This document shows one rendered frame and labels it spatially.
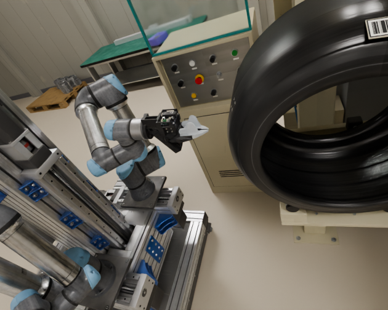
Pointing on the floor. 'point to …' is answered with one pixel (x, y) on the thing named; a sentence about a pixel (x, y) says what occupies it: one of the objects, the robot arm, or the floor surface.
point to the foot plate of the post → (330, 237)
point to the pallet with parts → (58, 94)
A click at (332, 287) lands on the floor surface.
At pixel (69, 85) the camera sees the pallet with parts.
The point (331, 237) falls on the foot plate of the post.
